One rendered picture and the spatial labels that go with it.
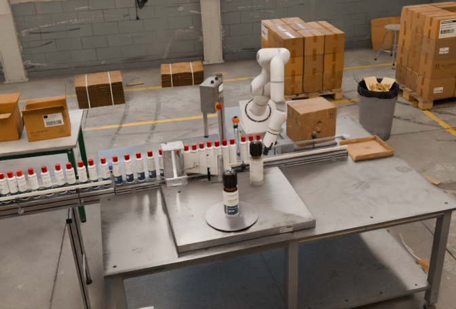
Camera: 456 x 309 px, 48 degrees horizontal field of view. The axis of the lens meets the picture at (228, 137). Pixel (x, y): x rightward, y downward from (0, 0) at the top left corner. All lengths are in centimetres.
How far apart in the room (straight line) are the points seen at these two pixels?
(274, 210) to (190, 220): 50
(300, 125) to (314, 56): 309
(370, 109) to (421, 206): 262
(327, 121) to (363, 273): 110
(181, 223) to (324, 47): 429
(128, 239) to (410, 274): 189
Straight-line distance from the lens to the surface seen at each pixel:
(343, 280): 366
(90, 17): 865
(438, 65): 681
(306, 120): 382
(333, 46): 689
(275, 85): 346
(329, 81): 701
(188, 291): 358
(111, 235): 311
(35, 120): 454
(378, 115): 584
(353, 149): 393
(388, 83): 602
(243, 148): 353
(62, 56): 884
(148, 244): 299
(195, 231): 295
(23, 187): 350
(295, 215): 305
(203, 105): 339
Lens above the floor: 259
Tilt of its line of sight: 25 degrees down
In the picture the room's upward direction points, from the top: 3 degrees counter-clockwise
